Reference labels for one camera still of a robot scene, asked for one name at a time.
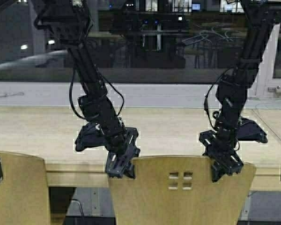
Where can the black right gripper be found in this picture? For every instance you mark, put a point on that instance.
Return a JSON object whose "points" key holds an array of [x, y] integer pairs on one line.
{"points": [[226, 160]]}

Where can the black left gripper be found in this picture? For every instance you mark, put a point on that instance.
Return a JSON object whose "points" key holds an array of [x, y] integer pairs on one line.
{"points": [[120, 164]]}

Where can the plywood chair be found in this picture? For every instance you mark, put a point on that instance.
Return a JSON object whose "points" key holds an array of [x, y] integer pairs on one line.
{"points": [[178, 190], [24, 192]]}

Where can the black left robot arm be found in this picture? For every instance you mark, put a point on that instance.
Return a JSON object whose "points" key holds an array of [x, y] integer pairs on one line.
{"points": [[69, 21]]}

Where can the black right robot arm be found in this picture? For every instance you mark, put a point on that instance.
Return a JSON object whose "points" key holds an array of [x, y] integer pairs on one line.
{"points": [[230, 127]]}

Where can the long wooden counter table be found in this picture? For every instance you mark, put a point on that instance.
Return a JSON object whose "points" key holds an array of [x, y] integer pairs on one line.
{"points": [[50, 133]]}

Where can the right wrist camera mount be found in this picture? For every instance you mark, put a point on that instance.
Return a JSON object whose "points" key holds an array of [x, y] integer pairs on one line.
{"points": [[249, 130]]}

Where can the window latch handle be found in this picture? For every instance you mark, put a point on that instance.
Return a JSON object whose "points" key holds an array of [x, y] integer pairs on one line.
{"points": [[276, 89]]}

